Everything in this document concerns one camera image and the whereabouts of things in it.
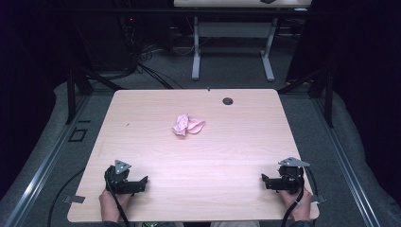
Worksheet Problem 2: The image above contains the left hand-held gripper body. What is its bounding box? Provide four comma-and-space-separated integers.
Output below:
104, 159, 132, 194

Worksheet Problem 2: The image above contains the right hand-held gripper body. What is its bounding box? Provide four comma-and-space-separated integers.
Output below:
277, 156, 311, 195

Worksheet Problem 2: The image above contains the person's left hand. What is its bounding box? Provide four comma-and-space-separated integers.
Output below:
98, 189, 133, 223

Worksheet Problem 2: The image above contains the person's right hand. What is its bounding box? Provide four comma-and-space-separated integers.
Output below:
278, 186, 312, 222

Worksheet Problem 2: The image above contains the white-legged desk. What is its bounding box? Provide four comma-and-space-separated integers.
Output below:
173, 0, 313, 82

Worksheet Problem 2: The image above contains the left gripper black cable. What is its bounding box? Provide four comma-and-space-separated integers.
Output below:
105, 172, 131, 227

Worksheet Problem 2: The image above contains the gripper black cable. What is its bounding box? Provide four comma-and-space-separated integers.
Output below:
105, 172, 131, 227
280, 171, 306, 227

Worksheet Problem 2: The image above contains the black floor cable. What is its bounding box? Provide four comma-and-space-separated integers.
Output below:
304, 166, 320, 227
46, 167, 87, 227

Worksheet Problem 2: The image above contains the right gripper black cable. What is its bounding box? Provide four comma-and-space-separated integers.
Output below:
280, 171, 306, 227

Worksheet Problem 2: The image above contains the aluminium floor rail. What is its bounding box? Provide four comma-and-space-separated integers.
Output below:
311, 96, 383, 227
2, 94, 93, 227

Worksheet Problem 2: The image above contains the black metal frame post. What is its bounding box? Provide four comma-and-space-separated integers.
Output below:
277, 62, 336, 129
64, 61, 127, 126

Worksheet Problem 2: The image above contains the bundle of black cables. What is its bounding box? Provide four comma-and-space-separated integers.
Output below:
117, 13, 185, 91

